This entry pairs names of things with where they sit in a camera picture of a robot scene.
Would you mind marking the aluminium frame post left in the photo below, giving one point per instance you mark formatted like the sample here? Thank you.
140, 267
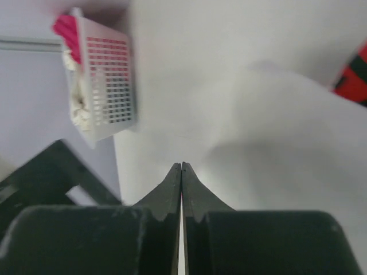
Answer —
30, 46

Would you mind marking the white plastic laundry basket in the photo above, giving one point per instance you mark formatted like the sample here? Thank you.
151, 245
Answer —
105, 61

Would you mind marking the Coca-Cola print t-shirt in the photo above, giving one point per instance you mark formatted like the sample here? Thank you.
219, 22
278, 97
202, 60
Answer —
351, 83

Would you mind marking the cream shirt in basket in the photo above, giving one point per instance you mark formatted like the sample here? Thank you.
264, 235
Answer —
79, 108

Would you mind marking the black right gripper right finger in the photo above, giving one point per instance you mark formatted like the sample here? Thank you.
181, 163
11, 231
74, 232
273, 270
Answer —
197, 201

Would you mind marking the plain white t-shirt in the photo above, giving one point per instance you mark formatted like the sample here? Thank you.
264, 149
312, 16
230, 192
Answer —
289, 144

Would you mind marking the pink garment in basket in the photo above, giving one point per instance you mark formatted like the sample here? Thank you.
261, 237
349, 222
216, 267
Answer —
65, 26

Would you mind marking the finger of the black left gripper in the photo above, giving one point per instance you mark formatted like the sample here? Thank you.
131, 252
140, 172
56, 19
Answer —
45, 180

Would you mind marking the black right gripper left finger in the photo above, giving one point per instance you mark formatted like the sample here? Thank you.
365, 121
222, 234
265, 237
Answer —
160, 247

